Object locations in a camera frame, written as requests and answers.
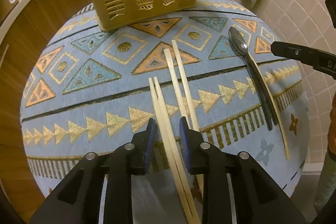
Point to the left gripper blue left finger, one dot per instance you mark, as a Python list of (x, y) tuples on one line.
[(151, 130)]

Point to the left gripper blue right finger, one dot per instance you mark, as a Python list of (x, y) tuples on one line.
[(184, 137)]

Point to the blue patterned table mat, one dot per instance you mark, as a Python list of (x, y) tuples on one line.
[(87, 103)]

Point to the small black spoon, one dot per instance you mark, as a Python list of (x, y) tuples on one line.
[(240, 46)]

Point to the wooden base cabinets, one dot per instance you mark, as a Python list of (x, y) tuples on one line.
[(23, 43)]

